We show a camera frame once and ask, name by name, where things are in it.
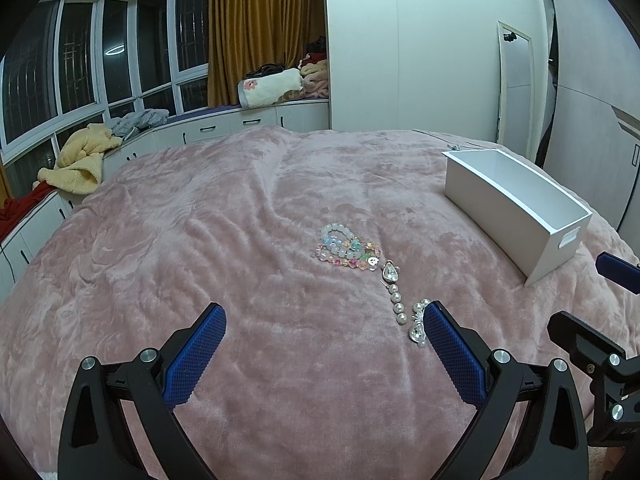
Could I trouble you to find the colourful bead bracelet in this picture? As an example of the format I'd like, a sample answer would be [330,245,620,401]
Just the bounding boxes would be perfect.
[314,238,382,273]

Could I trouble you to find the white rectangular storage box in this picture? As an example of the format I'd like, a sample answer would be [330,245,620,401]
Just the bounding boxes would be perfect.
[444,148,592,286]

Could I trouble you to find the white framed standing mirror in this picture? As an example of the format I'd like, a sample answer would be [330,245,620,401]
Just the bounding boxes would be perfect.
[497,22,534,156]

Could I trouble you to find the white window bench cabinets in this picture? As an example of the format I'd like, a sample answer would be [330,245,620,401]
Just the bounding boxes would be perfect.
[1,99,330,298]

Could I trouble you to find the red cloth on bench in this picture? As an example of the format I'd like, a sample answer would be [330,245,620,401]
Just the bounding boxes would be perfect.
[0,182,54,242]

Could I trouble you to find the yellow blanket on bench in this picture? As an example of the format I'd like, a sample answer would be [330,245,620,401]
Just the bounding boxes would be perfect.
[37,124,122,195]

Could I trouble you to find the pink plush bed blanket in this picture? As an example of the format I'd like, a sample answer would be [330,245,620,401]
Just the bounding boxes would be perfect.
[1,127,639,479]

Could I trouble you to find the white wardrobe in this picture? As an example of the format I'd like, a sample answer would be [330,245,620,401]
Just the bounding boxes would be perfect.
[326,0,549,158]

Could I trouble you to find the grey clothes pile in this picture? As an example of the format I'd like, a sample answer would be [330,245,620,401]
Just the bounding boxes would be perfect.
[105,108,169,139]

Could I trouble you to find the pink beige clothes pile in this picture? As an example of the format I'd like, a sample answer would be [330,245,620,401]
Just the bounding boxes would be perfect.
[298,53,329,99]

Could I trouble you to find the white floral rolled blanket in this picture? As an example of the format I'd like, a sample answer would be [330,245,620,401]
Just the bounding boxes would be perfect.
[238,68,303,108]

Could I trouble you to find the mustard yellow curtain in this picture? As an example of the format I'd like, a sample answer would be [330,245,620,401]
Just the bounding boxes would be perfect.
[207,0,326,107]

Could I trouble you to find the large window frame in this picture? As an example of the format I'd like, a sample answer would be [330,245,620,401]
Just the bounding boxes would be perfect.
[1,0,208,197]

